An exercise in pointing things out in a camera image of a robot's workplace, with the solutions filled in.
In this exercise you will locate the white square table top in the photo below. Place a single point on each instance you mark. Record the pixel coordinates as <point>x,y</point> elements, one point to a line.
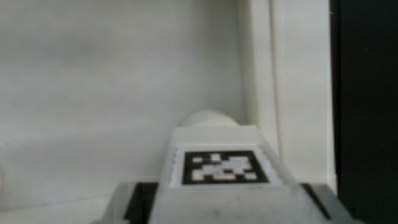
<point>114,65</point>

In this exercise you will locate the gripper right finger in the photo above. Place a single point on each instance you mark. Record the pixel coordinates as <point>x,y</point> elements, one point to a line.
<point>329,205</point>

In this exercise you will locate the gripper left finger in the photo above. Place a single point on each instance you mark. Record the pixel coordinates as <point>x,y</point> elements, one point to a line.
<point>130,204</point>

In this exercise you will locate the white table leg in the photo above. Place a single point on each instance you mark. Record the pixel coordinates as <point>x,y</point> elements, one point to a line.
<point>226,185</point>

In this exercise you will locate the white U-shaped fence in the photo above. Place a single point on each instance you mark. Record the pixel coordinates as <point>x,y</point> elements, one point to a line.
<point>300,29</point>

